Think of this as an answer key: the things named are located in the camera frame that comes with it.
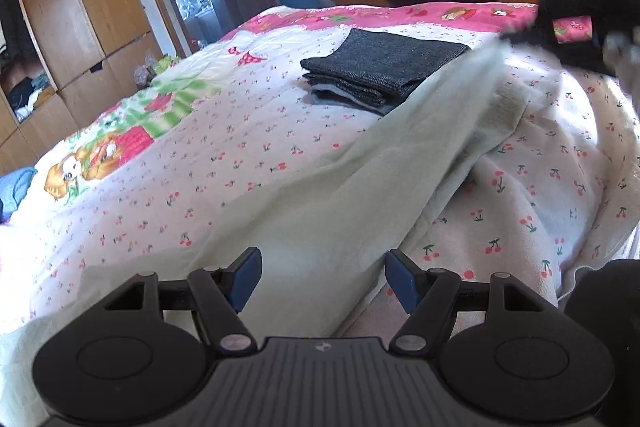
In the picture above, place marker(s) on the blue pillow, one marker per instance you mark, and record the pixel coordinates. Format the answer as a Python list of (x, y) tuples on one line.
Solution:
[(15, 192)]

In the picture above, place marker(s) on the cherry printed bed sheet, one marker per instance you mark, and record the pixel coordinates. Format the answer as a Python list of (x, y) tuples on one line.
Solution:
[(225, 147)]

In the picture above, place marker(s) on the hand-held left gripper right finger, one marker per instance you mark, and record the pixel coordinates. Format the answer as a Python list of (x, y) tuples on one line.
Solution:
[(402, 275)]

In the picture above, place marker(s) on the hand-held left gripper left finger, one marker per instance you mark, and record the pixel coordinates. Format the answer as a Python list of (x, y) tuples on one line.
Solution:
[(247, 273)]

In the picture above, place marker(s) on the light green pants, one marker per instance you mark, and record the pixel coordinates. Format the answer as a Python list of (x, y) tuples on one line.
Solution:
[(350, 187)]

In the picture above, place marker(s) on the pile of clothes in wardrobe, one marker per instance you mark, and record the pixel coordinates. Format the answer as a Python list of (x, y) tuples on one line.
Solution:
[(30, 94)]

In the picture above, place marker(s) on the plastic bag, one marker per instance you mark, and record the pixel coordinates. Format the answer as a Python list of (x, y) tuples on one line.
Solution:
[(155, 67)]

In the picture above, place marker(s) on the blue grey folded jeans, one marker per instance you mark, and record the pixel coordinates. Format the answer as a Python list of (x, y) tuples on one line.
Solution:
[(345, 96)]

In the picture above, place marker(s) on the dark grey folded pants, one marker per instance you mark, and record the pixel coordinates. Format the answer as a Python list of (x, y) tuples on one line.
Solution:
[(380, 57)]

